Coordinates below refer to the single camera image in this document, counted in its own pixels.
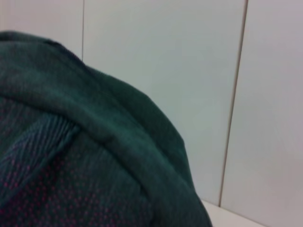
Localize dark teal insulated bag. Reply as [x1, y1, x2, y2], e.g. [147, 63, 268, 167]
[0, 30, 214, 227]

